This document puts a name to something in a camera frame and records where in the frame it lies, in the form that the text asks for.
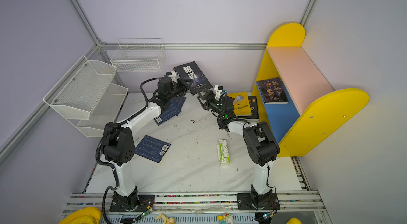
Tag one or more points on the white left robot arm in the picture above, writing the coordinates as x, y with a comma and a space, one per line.
116, 147

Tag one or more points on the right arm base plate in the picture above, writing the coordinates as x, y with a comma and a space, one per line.
252, 201

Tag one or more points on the blue file near wall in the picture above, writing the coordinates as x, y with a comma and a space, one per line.
172, 111

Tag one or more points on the yellow object bottom left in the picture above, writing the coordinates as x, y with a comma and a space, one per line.
89, 215

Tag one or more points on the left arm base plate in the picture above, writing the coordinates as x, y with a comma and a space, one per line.
135, 203

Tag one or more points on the aluminium front rail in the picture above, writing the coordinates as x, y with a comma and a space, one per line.
206, 207

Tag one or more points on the black wolf cover book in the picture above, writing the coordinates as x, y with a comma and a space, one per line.
194, 77

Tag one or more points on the small colourful toy figure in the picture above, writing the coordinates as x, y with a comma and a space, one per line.
226, 219

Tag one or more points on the blue file near left arm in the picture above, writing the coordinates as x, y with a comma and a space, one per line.
152, 149

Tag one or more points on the dark blue file underneath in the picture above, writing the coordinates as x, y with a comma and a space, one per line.
180, 100

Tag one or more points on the white mesh two-tier rack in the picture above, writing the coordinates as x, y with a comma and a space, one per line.
87, 97

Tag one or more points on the yellow cartoon cover book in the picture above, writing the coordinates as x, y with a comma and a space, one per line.
241, 104

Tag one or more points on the beige toy figure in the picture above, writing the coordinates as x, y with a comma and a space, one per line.
165, 219

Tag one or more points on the yellow pink blue bookshelf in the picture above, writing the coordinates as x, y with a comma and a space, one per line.
314, 110

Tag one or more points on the yellow object bottom right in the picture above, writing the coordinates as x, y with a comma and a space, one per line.
293, 221

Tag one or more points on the white green carton box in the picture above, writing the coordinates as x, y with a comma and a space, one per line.
223, 152

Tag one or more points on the yellow object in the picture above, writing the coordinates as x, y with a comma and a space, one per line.
293, 221
89, 215

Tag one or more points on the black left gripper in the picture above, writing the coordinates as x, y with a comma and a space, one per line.
184, 84

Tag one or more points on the black deer cover book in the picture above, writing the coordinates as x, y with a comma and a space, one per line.
254, 109

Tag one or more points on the dark old man cover book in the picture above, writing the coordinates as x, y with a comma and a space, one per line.
272, 91

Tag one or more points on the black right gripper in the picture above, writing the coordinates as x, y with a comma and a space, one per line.
210, 98

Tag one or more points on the white wire wall basket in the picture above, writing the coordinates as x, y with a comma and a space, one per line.
139, 55

